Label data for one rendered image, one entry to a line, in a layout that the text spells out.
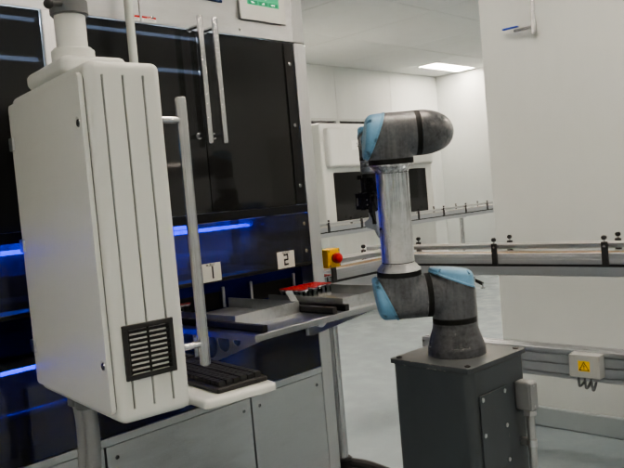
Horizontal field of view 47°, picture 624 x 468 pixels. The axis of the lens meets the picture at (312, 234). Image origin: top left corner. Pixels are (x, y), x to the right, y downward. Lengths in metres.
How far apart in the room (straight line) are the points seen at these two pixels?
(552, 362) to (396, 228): 1.41
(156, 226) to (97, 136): 0.22
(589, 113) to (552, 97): 0.20
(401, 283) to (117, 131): 0.80
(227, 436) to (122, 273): 1.06
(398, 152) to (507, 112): 1.94
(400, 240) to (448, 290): 0.18
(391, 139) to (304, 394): 1.18
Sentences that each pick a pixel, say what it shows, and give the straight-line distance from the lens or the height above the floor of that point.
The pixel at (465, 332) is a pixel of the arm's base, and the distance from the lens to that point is 1.90.
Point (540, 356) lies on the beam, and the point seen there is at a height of 0.51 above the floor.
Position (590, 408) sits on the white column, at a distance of 3.74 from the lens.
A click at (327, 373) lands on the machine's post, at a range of 2.76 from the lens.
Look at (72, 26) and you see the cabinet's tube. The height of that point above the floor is 1.67.
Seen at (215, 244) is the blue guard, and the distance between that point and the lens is 2.36.
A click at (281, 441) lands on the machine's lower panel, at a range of 2.63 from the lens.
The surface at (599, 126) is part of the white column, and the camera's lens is 3.53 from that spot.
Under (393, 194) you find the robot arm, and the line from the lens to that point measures 1.84.
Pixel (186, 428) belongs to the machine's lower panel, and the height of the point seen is 0.55.
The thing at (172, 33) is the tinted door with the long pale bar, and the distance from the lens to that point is 2.37.
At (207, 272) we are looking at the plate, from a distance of 2.34.
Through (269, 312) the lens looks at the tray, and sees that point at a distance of 2.16.
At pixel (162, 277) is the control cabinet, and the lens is 1.57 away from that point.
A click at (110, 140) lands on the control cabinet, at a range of 1.53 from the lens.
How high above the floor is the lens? 1.24
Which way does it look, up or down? 3 degrees down
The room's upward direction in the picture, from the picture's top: 5 degrees counter-clockwise
